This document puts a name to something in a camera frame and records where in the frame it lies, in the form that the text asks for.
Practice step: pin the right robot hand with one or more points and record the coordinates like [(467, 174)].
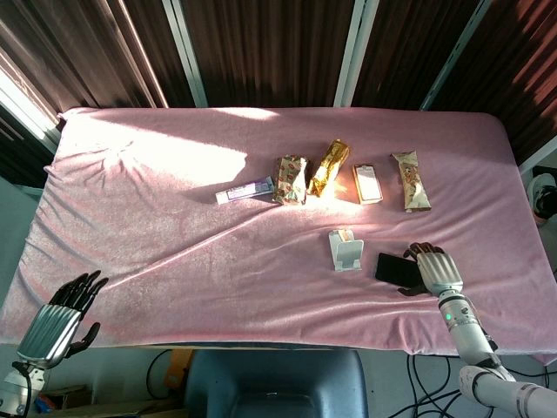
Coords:
[(437, 270)]

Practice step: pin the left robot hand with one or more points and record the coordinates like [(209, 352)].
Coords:
[(52, 322)]

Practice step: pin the black smartphone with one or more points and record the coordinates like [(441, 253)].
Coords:
[(396, 269)]

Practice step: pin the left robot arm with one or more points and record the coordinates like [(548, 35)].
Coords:
[(17, 387)]

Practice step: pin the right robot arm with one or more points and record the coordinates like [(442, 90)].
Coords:
[(474, 344)]

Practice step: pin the white phone stand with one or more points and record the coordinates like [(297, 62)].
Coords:
[(346, 252)]

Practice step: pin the beige long snack bar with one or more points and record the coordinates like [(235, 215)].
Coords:
[(411, 182)]

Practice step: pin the small white orange box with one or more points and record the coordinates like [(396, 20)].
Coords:
[(368, 183)]

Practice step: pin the white sneaker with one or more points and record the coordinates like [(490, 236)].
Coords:
[(541, 191)]

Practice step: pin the cardboard box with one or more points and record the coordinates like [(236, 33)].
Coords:
[(178, 366)]

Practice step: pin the gold foil snack wrapper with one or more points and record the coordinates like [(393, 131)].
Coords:
[(328, 167)]

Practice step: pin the beige red-print snack bag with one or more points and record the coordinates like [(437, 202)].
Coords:
[(291, 179)]

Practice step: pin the pink tablecloth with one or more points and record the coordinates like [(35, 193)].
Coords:
[(217, 239)]

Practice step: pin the blue-grey chair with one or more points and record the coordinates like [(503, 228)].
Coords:
[(274, 385)]

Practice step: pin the purple white tube box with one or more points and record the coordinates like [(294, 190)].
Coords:
[(246, 191)]

